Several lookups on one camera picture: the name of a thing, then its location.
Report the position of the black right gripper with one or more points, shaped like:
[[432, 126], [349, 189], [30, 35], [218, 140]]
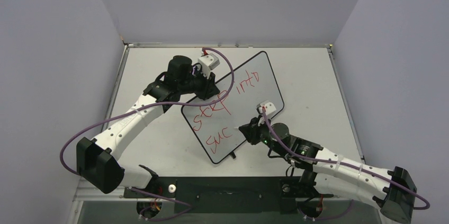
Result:
[[254, 130]]

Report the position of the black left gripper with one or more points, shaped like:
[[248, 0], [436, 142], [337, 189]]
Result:
[[209, 88]]

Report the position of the white whiteboard black frame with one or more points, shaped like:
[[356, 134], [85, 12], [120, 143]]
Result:
[[215, 122]]

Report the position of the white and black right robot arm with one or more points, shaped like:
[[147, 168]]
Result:
[[391, 191]]

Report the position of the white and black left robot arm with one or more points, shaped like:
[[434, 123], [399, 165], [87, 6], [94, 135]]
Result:
[[97, 158]]

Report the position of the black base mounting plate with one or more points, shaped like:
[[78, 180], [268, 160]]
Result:
[[231, 194]]

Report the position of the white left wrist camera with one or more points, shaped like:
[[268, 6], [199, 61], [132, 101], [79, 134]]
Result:
[[208, 63]]

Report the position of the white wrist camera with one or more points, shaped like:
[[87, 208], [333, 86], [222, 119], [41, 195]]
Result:
[[265, 109], [208, 63]]

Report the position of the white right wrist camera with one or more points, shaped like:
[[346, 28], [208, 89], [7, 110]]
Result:
[[265, 109]]

